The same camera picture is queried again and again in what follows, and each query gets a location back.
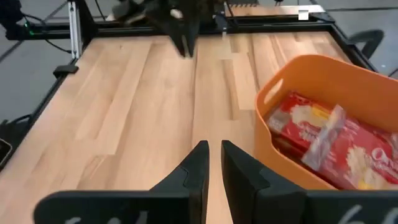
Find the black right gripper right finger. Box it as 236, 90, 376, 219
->
221, 139, 307, 224

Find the red popcorn bag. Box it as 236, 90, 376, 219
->
300, 104, 398, 190
266, 90, 335, 150

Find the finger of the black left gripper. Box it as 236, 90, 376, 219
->
185, 18, 200, 58
161, 18, 187, 58

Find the silver aluminium post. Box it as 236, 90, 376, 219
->
67, 0, 83, 60

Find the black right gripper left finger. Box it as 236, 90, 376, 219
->
150, 139, 210, 224

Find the black frame clamp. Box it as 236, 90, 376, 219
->
52, 63, 79, 79

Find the orange plastic basket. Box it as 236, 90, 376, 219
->
254, 54, 398, 191

